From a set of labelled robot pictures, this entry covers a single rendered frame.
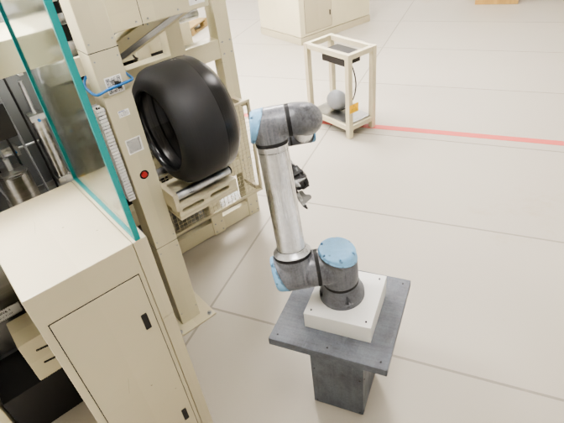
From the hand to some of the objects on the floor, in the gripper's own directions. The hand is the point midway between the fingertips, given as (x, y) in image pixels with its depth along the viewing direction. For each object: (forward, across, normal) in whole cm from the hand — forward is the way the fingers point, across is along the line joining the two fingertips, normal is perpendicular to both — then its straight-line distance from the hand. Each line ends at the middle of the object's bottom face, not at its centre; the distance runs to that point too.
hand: (302, 199), depth 208 cm
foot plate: (-42, +90, +82) cm, 129 cm away
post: (-42, +90, +82) cm, 129 cm away
